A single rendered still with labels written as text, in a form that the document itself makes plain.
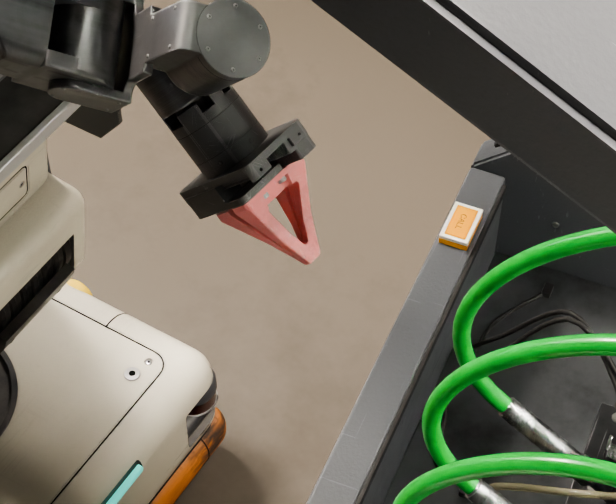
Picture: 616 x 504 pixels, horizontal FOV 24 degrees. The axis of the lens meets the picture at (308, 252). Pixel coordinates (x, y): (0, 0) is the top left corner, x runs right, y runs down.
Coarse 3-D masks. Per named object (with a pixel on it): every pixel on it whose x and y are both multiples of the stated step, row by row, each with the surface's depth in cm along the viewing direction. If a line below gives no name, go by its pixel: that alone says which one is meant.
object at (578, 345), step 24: (576, 336) 92; (600, 336) 91; (480, 360) 97; (504, 360) 96; (528, 360) 94; (456, 384) 100; (432, 408) 103; (432, 432) 105; (432, 456) 107; (480, 480) 109
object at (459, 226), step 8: (456, 208) 148; (464, 208) 148; (456, 216) 147; (464, 216) 147; (472, 216) 147; (448, 224) 146; (456, 224) 146; (464, 224) 146; (448, 232) 146; (456, 232) 146; (464, 232) 146; (440, 240) 146; (464, 248) 145
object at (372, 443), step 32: (480, 192) 151; (480, 224) 148; (448, 256) 145; (480, 256) 152; (416, 288) 143; (448, 288) 143; (416, 320) 140; (448, 320) 145; (384, 352) 138; (416, 352) 138; (448, 352) 152; (384, 384) 135; (416, 384) 136; (352, 416) 133; (384, 416) 133; (416, 416) 145; (352, 448) 131; (384, 448) 131; (320, 480) 128; (352, 480) 128; (384, 480) 138
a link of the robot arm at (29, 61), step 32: (0, 0) 98; (32, 0) 99; (64, 0) 101; (96, 0) 102; (0, 32) 97; (32, 32) 99; (64, 32) 101; (96, 32) 102; (0, 64) 100; (32, 64) 99; (64, 64) 100; (96, 64) 101
